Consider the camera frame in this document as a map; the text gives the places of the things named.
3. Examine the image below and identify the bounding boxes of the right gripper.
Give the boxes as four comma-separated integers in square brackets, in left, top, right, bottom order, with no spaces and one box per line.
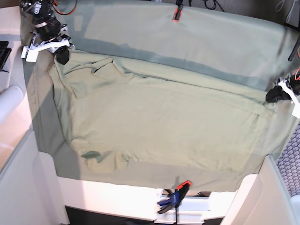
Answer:
[29,24,75,65]

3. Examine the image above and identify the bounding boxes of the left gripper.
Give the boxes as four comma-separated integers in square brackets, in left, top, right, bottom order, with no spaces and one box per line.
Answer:
[265,75,300,103]

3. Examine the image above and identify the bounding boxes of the light green T-shirt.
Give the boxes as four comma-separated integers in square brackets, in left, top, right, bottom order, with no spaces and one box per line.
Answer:
[49,53,275,173]

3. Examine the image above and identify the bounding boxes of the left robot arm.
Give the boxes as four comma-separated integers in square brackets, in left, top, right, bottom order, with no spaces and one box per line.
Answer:
[265,69,300,103]

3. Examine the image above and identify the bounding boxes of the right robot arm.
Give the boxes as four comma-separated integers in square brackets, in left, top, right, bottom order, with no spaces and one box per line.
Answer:
[19,0,75,65]

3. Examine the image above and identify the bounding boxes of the white paper roll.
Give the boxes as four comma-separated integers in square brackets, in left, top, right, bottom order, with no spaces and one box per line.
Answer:
[0,85,24,124]

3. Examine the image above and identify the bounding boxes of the black mesh chair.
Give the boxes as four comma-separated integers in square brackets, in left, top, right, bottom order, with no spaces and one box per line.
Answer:
[277,124,300,197]

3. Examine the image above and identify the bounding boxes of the red black far clamp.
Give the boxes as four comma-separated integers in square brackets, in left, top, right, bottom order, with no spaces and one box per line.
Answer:
[172,0,183,22]

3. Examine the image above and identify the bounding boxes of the blue black bar clamp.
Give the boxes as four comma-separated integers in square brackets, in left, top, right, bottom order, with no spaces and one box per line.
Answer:
[157,180,192,225]

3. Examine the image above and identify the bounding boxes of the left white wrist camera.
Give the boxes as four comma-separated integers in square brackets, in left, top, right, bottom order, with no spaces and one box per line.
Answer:
[292,104,300,119]

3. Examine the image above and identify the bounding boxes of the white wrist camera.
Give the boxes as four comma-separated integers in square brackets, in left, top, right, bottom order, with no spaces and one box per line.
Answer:
[21,46,39,62]
[292,104,300,119]

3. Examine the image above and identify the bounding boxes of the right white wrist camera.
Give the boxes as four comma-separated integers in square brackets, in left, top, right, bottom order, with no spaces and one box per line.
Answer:
[21,46,39,62]

